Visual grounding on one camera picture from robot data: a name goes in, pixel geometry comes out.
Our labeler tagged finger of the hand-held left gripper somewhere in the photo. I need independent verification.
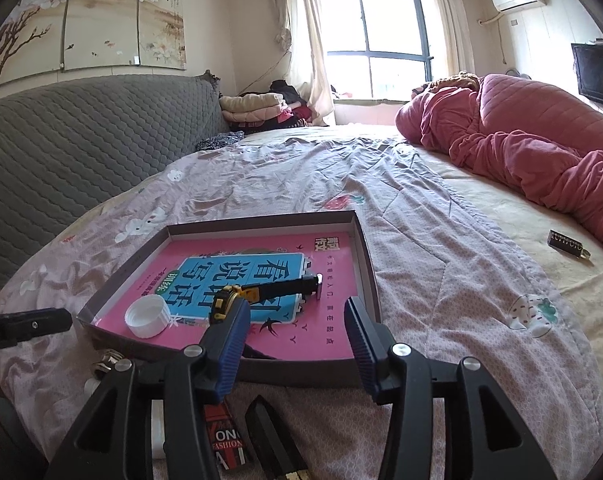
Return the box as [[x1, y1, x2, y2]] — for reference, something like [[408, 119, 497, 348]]
[[0, 308, 73, 361]]

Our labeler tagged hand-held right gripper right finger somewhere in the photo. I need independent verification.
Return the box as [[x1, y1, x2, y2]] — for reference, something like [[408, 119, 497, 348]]
[[344, 296, 555, 480]]

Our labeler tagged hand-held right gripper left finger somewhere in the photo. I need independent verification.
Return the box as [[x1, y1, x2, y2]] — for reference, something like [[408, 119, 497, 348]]
[[44, 300, 252, 480]]

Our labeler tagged black and yellow digital watch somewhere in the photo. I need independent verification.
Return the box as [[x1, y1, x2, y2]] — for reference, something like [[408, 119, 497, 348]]
[[209, 274, 325, 326]]

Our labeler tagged grey cardboard box tray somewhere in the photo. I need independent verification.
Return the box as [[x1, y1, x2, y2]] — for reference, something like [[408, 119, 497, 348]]
[[76, 210, 382, 388]]

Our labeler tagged red and black printed lighter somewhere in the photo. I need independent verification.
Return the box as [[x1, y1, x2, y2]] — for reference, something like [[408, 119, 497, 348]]
[[203, 400, 255, 473]]

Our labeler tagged pink and blue book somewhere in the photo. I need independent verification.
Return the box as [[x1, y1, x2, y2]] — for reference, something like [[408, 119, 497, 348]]
[[98, 232, 365, 361]]

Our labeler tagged white ribbed bottle cap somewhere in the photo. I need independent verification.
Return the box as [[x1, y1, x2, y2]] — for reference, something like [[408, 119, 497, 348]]
[[125, 294, 172, 339]]

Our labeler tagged pink printed blanket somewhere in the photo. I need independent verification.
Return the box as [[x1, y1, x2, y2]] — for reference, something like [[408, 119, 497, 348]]
[[0, 137, 597, 480]]

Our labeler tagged black rectangular stick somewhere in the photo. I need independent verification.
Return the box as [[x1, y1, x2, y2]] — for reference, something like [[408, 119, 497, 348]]
[[245, 395, 315, 480]]

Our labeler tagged grey quilted headboard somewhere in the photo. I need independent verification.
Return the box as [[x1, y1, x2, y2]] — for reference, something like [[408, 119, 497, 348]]
[[0, 74, 222, 301]]

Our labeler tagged cream bed sheet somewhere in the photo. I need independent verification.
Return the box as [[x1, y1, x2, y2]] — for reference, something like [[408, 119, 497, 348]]
[[242, 125, 603, 361]]

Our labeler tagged dark patterned cloth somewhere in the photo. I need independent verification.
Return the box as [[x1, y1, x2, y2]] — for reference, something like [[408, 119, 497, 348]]
[[196, 131, 245, 152]]

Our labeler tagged folded cream blanket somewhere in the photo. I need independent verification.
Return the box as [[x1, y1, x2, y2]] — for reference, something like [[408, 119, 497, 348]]
[[219, 92, 282, 125]]

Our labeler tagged pile of dark clothes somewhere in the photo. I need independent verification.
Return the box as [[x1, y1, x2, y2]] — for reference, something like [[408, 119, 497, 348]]
[[239, 79, 315, 133]]

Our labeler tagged pink quilted duvet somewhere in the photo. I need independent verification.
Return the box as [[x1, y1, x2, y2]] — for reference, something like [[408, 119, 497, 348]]
[[395, 74, 603, 261]]

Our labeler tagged tan knitted cloth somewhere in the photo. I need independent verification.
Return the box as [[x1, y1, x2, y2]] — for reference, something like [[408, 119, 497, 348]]
[[412, 71, 482, 96]]

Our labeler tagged dark framed window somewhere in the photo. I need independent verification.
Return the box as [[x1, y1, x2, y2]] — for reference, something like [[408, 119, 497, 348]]
[[321, 0, 435, 101]]

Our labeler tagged cream curtain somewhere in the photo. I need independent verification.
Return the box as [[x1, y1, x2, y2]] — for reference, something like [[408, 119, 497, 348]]
[[424, 0, 477, 78], [282, 0, 332, 128]]

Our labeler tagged black flat television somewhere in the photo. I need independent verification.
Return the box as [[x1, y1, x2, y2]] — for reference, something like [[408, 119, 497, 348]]
[[571, 42, 603, 110]]

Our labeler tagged floral wall painting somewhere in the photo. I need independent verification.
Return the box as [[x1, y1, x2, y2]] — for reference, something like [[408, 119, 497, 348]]
[[0, 0, 187, 92]]

